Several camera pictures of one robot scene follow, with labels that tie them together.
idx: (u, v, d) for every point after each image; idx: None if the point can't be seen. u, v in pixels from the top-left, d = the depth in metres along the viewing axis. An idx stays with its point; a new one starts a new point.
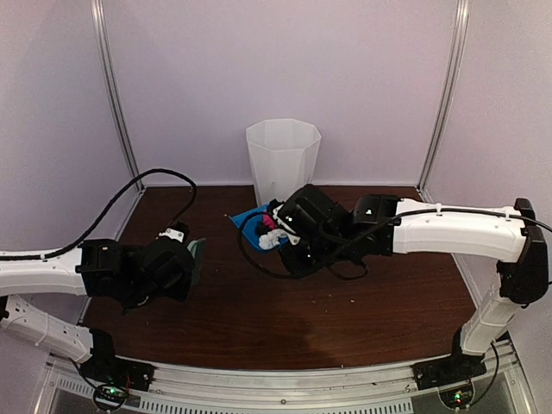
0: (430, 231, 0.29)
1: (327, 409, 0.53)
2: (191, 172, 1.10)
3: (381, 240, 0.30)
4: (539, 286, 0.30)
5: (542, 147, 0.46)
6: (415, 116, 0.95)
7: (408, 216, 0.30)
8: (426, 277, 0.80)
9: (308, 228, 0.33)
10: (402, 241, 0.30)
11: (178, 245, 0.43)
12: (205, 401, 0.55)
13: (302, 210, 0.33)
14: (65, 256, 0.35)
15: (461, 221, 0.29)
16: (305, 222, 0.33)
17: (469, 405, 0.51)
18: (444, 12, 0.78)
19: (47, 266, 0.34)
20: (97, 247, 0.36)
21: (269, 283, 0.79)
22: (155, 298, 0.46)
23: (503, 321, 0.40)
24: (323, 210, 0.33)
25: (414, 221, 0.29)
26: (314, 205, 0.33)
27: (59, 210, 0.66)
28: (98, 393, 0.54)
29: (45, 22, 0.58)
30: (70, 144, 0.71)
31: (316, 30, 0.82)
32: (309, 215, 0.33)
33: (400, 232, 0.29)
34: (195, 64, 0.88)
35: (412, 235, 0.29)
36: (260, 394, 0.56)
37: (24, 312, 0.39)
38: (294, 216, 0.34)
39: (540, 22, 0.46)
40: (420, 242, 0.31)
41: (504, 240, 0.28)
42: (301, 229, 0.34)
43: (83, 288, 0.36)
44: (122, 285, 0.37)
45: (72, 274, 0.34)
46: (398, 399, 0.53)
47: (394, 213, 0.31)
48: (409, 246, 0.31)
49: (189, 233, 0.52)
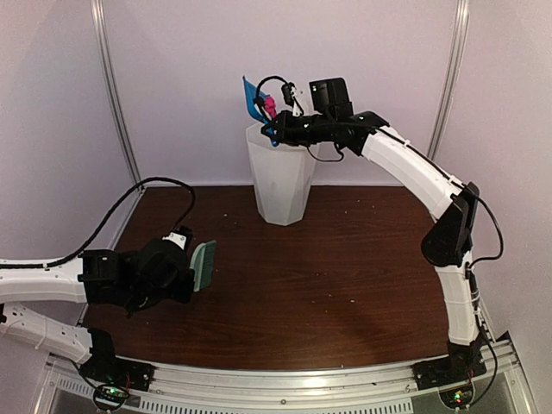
0: (390, 154, 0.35)
1: (327, 409, 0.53)
2: (191, 172, 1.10)
3: (357, 140, 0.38)
4: (448, 247, 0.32)
5: (542, 147, 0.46)
6: (416, 116, 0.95)
7: (385, 135, 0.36)
8: (427, 275, 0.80)
9: (320, 104, 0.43)
10: (369, 148, 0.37)
11: (171, 245, 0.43)
12: (204, 401, 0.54)
13: (324, 89, 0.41)
14: (66, 265, 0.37)
15: (417, 161, 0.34)
16: (320, 98, 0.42)
17: (470, 406, 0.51)
18: (444, 12, 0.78)
19: (49, 275, 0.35)
20: (97, 257, 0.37)
21: (270, 283, 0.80)
22: (157, 298, 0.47)
23: (465, 299, 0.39)
24: (337, 99, 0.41)
25: (385, 141, 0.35)
26: (335, 91, 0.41)
27: (59, 209, 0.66)
28: (98, 393, 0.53)
29: (45, 21, 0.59)
30: (70, 142, 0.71)
31: (317, 30, 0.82)
32: (327, 96, 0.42)
33: (371, 139, 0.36)
34: (196, 64, 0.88)
35: (377, 149, 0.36)
36: (260, 394, 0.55)
37: (21, 316, 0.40)
38: (317, 90, 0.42)
39: (541, 21, 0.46)
40: (380, 160, 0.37)
41: (435, 191, 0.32)
42: (316, 103, 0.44)
43: (84, 297, 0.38)
44: (121, 291, 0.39)
45: (74, 284, 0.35)
46: (399, 399, 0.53)
47: (382, 126, 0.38)
48: (372, 157, 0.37)
49: (191, 237, 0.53)
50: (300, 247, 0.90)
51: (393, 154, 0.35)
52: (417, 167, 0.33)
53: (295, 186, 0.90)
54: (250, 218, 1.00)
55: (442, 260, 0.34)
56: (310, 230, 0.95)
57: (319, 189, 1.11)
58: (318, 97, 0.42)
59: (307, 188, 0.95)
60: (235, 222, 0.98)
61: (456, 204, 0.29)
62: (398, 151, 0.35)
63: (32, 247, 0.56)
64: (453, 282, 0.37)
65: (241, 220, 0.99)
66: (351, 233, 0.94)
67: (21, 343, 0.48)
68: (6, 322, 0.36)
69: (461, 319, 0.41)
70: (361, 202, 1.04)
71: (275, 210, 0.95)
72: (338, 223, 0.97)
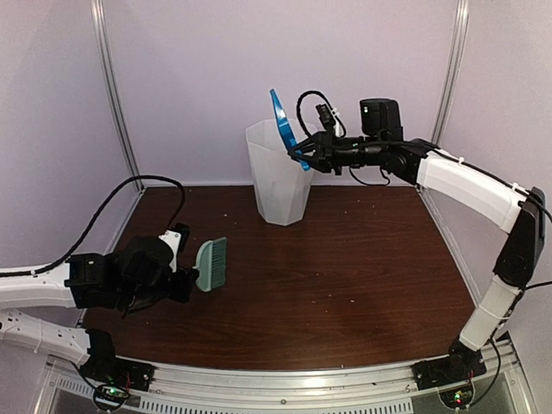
0: (452, 178, 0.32)
1: (327, 409, 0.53)
2: (191, 172, 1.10)
3: (410, 169, 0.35)
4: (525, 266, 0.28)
5: (542, 145, 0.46)
6: (417, 115, 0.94)
7: (436, 157, 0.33)
8: (426, 275, 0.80)
9: (369, 126, 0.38)
10: (424, 173, 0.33)
11: (156, 241, 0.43)
12: (205, 401, 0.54)
13: (378, 112, 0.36)
14: (54, 271, 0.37)
15: (488, 179, 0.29)
16: (372, 122, 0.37)
17: (470, 406, 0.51)
18: (444, 12, 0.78)
19: (37, 281, 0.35)
20: (84, 262, 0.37)
21: (269, 283, 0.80)
22: (152, 300, 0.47)
23: (494, 311, 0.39)
24: (391, 123, 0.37)
25: (440, 161, 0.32)
26: (388, 115, 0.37)
27: (58, 208, 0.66)
28: (98, 393, 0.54)
29: (45, 21, 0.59)
30: (69, 141, 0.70)
31: (317, 29, 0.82)
32: (377, 121, 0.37)
33: (424, 164, 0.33)
34: (195, 64, 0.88)
35: (434, 172, 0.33)
36: (260, 394, 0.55)
37: (17, 321, 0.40)
38: (370, 109, 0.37)
39: (540, 21, 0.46)
40: (442, 185, 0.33)
41: (504, 207, 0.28)
42: (365, 126, 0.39)
43: (72, 300, 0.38)
44: (109, 297, 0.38)
45: (61, 289, 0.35)
46: (399, 399, 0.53)
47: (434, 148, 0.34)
48: (431, 182, 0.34)
49: (188, 233, 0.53)
50: (300, 247, 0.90)
51: (454, 177, 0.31)
52: (486, 189, 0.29)
53: (295, 187, 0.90)
54: (249, 219, 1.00)
55: (523, 279, 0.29)
56: (310, 230, 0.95)
57: (320, 190, 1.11)
58: (367, 121, 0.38)
59: (307, 188, 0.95)
60: (235, 222, 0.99)
61: (529, 215, 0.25)
62: (462, 173, 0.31)
63: (30, 247, 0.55)
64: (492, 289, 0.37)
65: (241, 220, 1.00)
66: (350, 233, 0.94)
67: (14, 348, 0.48)
68: (1, 327, 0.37)
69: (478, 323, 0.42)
70: (362, 202, 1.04)
71: (275, 210, 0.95)
72: (338, 223, 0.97)
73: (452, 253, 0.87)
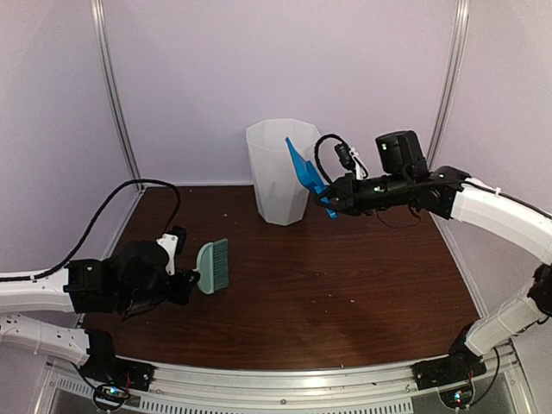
0: (488, 210, 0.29)
1: (327, 409, 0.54)
2: (191, 172, 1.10)
3: (442, 203, 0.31)
4: None
5: (542, 145, 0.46)
6: (417, 115, 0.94)
7: (472, 188, 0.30)
8: (427, 275, 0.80)
9: (390, 163, 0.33)
10: (460, 207, 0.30)
11: (147, 245, 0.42)
12: (205, 401, 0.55)
13: (398, 148, 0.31)
14: (53, 276, 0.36)
15: (521, 209, 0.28)
16: (392, 158, 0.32)
17: (470, 406, 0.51)
18: (445, 12, 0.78)
19: (36, 287, 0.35)
20: (83, 267, 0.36)
21: (269, 283, 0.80)
22: (147, 301, 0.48)
23: (510, 329, 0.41)
24: (417, 155, 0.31)
25: (476, 194, 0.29)
26: (410, 147, 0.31)
27: (58, 209, 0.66)
28: (98, 393, 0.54)
29: (46, 22, 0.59)
30: (69, 141, 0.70)
31: (317, 29, 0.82)
32: (399, 157, 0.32)
33: (461, 198, 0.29)
34: (195, 64, 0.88)
35: (470, 206, 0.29)
36: (259, 393, 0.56)
37: (15, 323, 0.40)
38: (389, 147, 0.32)
39: (540, 21, 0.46)
40: (477, 218, 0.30)
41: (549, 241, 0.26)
42: (385, 162, 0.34)
43: (72, 305, 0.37)
44: (106, 302, 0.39)
45: (59, 294, 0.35)
46: (399, 399, 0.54)
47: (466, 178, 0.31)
48: (465, 216, 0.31)
49: (185, 235, 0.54)
50: (300, 247, 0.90)
51: (494, 210, 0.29)
52: (530, 222, 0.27)
53: (295, 187, 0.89)
54: (249, 218, 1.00)
55: None
56: (310, 230, 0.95)
57: None
58: (387, 157, 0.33)
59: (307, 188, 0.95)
60: (235, 222, 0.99)
61: None
62: (500, 205, 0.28)
63: (30, 248, 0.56)
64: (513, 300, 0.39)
65: (241, 220, 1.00)
66: (350, 233, 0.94)
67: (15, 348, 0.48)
68: None
69: (491, 331, 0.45)
70: None
71: (275, 210, 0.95)
72: (338, 223, 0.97)
73: (452, 253, 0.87)
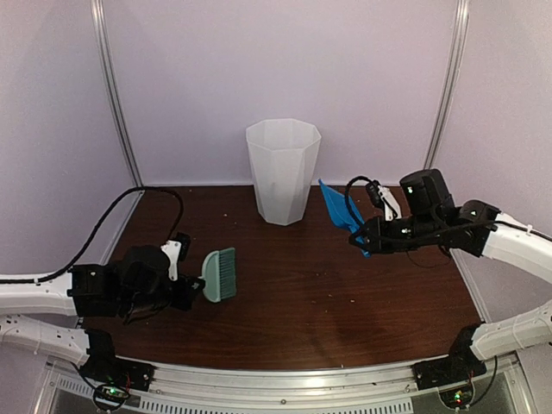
0: (516, 247, 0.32)
1: (327, 409, 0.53)
2: (192, 172, 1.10)
3: (478, 241, 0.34)
4: None
5: (542, 145, 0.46)
6: (417, 115, 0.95)
7: (504, 227, 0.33)
8: (426, 276, 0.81)
9: (419, 204, 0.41)
10: (492, 245, 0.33)
11: (150, 249, 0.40)
12: (205, 401, 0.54)
13: (424, 188, 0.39)
14: (58, 279, 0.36)
15: (544, 243, 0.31)
16: (421, 200, 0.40)
17: (470, 406, 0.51)
18: (445, 12, 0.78)
19: (40, 290, 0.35)
20: (85, 273, 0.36)
21: (269, 283, 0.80)
22: (149, 304, 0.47)
23: (522, 343, 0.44)
24: (441, 197, 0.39)
25: (505, 232, 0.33)
26: (436, 188, 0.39)
27: (58, 209, 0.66)
28: (98, 393, 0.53)
29: (45, 21, 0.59)
30: (69, 141, 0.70)
31: (317, 29, 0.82)
32: (427, 196, 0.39)
33: (493, 236, 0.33)
34: (196, 64, 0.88)
35: (502, 245, 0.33)
36: (260, 394, 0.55)
37: (16, 323, 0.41)
38: (416, 190, 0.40)
39: (539, 21, 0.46)
40: (508, 254, 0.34)
41: None
42: (414, 203, 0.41)
43: (74, 309, 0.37)
44: (109, 307, 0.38)
45: (64, 297, 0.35)
46: (399, 399, 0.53)
47: (496, 218, 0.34)
48: (497, 252, 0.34)
49: (188, 241, 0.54)
50: (300, 247, 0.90)
51: (523, 247, 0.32)
52: None
53: (296, 186, 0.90)
54: (249, 218, 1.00)
55: None
56: (310, 230, 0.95)
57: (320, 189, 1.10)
58: (416, 199, 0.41)
59: (307, 188, 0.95)
60: (235, 222, 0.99)
61: None
62: (525, 241, 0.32)
63: (30, 248, 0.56)
64: (532, 318, 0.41)
65: (241, 220, 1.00)
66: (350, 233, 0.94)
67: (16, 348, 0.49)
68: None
69: (499, 341, 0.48)
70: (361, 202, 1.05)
71: (275, 210, 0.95)
72: None
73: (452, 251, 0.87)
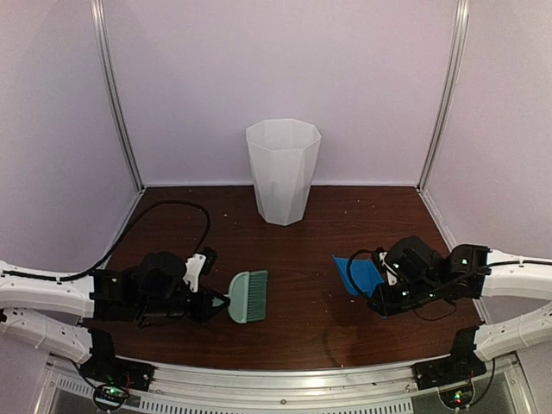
0: (512, 280, 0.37)
1: (327, 409, 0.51)
2: (191, 172, 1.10)
3: (473, 285, 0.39)
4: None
5: (542, 146, 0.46)
6: (416, 115, 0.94)
7: (498, 266, 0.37)
8: None
9: (411, 271, 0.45)
10: (491, 286, 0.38)
11: (166, 255, 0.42)
12: (204, 401, 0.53)
13: (407, 259, 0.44)
14: (78, 282, 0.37)
15: (538, 271, 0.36)
16: (410, 266, 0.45)
17: (471, 406, 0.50)
18: (445, 12, 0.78)
19: (61, 289, 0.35)
20: (107, 279, 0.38)
21: (269, 283, 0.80)
22: (163, 310, 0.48)
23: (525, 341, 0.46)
24: (425, 259, 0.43)
25: (500, 271, 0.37)
26: (417, 253, 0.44)
27: (59, 210, 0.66)
28: (98, 393, 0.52)
29: (45, 21, 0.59)
30: (69, 141, 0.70)
31: (318, 29, 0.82)
32: (413, 262, 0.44)
33: (490, 280, 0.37)
34: (196, 64, 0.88)
35: (499, 282, 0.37)
36: (260, 394, 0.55)
37: (21, 315, 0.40)
38: (400, 262, 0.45)
39: (541, 21, 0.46)
40: (507, 285, 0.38)
41: None
42: (406, 271, 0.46)
43: (90, 312, 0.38)
44: (127, 309, 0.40)
45: (84, 300, 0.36)
46: (399, 400, 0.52)
47: (485, 261, 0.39)
48: (496, 289, 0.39)
49: (215, 256, 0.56)
50: (300, 247, 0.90)
51: (522, 279, 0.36)
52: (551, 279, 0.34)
53: (295, 186, 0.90)
54: (249, 218, 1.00)
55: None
56: (310, 230, 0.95)
57: (320, 189, 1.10)
58: (405, 267, 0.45)
59: (307, 189, 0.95)
60: (235, 222, 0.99)
61: None
62: (521, 273, 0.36)
63: (30, 248, 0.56)
64: (538, 320, 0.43)
65: (241, 220, 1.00)
66: (350, 234, 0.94)
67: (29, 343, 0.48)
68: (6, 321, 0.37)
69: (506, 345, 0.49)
70: (361, 202, 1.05)
71: (275, 210, 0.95)
72: (338, 224, 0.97)
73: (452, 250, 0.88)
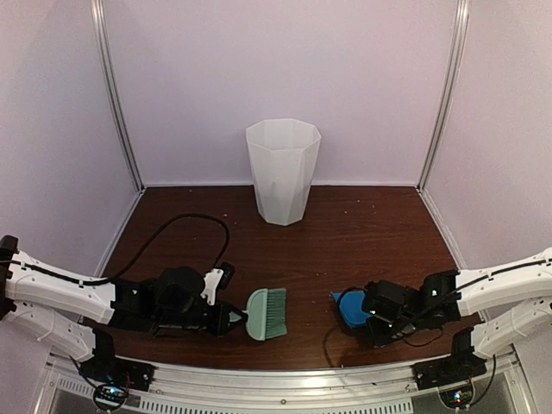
0: (485, 295, 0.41)
1: (327, 409, 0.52)
2: (192, 172, 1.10)
3: (449, 310, 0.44)
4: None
5: (542, 147, 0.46)
6: (416, 115, 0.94)
7: (466, 288, 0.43)
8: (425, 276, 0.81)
9: (391, 310, 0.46)
10: (467, 307, 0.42)
11: (187, 271, 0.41)
12: (204, 400, 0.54)
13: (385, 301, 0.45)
14: (99, 289, 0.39)
15: (502, 279, 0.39)
16: (390, 308, 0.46)
17: (470, 406, 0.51)
18: (445, 11, 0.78)
19: (84, 293, 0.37)
20: (128, 291, 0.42)
21: (270, 283, 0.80)
22: (178, 321, 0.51)
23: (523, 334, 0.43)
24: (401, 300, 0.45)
25: (470, 293, 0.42)
26: (393, 296, 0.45)
27: (59, 210, 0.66)
28: (98, 393, 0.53)
29: (45, 21, 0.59)
30: (69, 141, 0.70)
31: (318, 29, 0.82)
32: (392, 304, 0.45)
33: (462, 303, 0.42)
34: (195, 64, 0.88)
35: (473, 301, 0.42)
36: (260, 394, 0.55)
37: (31, 307, 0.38)
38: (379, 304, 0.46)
39: (541, 21, 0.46)
40: (487, 302, 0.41)
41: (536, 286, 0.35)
42: (385, 311, 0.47)
43: (106, 318, 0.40)
44: (143, 319, 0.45)
45: (103, 308, 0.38)
46: (399, 399, 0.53)
47: (455, 286, 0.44)
48: (477, 307, 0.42)
49: (230, 271, 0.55)
50: (300, 247, 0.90)
51: (489, 291, 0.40)
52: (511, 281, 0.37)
53: (295, 186, 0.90)
54: (249, 218, 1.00)
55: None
56: (310, 230, 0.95)
57: (319, 189, 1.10)
58: (384, 309, 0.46)
59: (307, 189, 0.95)
60: (235, 222, 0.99)
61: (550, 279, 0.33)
62: (489, 288, 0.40)
63: (30, 249, 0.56)
64: (530, 310, 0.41)
65: (241, 220, 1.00)
66: (350, 234, 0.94)
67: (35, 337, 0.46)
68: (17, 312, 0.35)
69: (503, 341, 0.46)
70: (361, 202, 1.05)
71: (276, 210, 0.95)
72: (338, 224, 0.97)
73: (451, 251, 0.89)
